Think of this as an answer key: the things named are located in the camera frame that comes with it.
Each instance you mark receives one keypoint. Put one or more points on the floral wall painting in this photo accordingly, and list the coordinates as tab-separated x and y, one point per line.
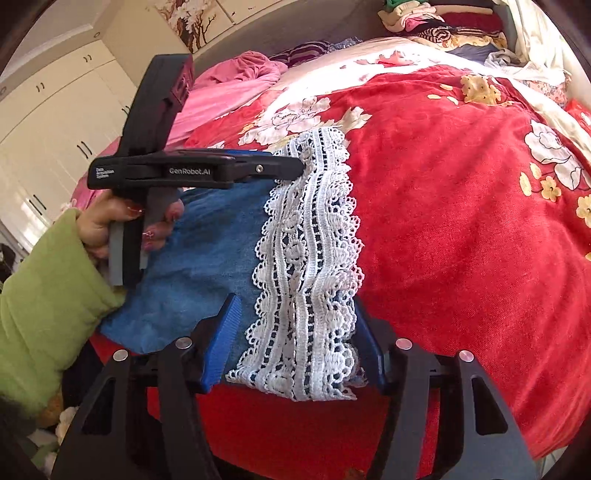
195	22

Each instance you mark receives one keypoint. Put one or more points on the grey quilted headboard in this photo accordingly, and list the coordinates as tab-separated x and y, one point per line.
289	23

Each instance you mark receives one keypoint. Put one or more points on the stack of folded clothes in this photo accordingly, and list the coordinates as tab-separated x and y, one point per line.
481	31

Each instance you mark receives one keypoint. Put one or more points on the striped purple pillow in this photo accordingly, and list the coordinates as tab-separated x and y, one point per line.
312	50

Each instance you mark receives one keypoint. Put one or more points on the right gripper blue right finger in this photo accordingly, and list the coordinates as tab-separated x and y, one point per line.
400	370

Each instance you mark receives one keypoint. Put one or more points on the pink duvet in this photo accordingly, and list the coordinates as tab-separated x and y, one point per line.
223	88

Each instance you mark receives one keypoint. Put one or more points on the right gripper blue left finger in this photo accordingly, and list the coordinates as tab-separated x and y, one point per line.
190	366

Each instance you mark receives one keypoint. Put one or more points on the blue denim pants lace trim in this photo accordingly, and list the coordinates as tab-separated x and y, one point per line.
289	250

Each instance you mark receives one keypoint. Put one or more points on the cream window curtain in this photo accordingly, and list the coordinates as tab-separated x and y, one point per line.
539	40

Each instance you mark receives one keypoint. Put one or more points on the left hand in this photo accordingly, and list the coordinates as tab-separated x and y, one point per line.
93	224

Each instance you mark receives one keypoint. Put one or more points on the red floral blanket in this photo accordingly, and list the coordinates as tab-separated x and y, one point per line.
475	225

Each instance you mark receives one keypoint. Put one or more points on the left green sleeve forearm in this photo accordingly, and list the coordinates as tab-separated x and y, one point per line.
49	309

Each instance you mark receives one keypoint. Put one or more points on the white built-in wardrobe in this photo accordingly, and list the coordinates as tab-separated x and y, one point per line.
52	126

